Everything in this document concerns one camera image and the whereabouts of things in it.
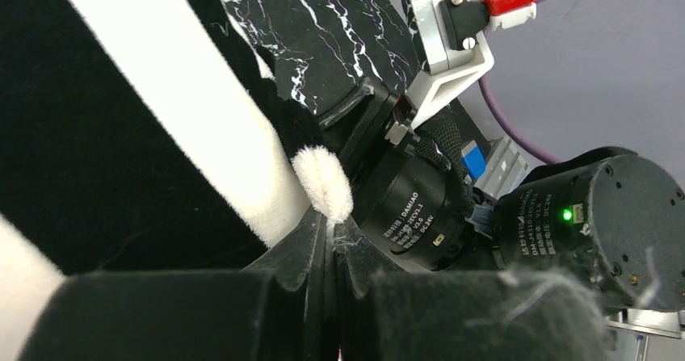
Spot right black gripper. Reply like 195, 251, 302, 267
331, 80, 684, 312

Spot black white striped pillowcase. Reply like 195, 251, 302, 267
1, 0, 353, 360

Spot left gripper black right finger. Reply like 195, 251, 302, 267
334, 225, 611, 360

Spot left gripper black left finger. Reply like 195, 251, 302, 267
20, 211, 326, 360

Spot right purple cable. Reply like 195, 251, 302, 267
476, 0, 685, 167

